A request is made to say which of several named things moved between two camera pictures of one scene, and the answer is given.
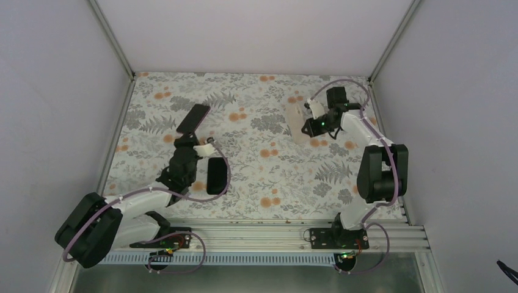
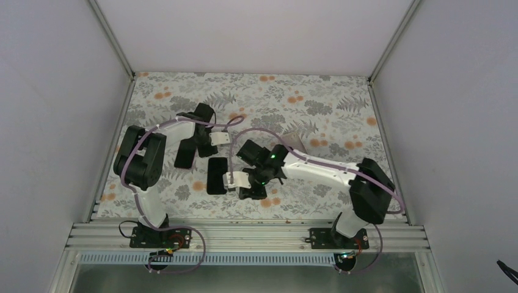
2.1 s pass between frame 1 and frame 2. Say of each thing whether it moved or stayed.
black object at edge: stayed
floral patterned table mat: stayed
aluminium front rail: stayed
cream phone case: moved
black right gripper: moved
